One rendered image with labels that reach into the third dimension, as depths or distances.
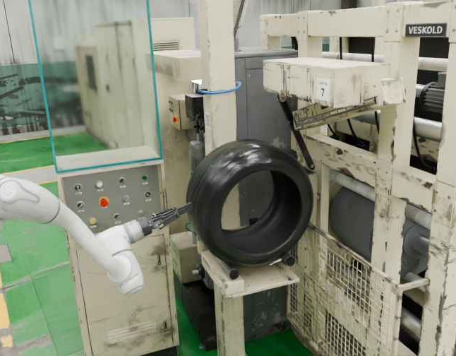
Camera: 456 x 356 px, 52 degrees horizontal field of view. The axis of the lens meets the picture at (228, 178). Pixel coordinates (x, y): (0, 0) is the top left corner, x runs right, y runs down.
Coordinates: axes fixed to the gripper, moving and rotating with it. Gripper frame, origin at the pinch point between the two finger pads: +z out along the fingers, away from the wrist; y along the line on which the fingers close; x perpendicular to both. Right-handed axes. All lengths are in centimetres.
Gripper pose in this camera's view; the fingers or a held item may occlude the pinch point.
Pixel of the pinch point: (184, 208)
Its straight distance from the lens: 199.8
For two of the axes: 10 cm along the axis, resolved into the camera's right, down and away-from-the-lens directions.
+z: 8.9, -3.9, 2.3
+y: -3.5, -2.7, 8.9
